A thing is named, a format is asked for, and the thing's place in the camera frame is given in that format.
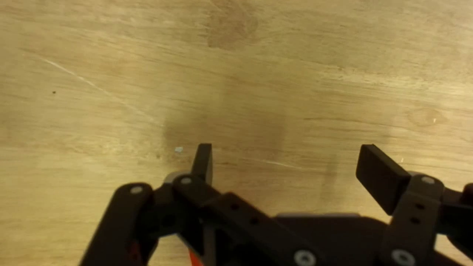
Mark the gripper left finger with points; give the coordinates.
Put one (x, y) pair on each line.
(192, 207)

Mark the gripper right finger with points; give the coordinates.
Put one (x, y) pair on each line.
(410, 207)

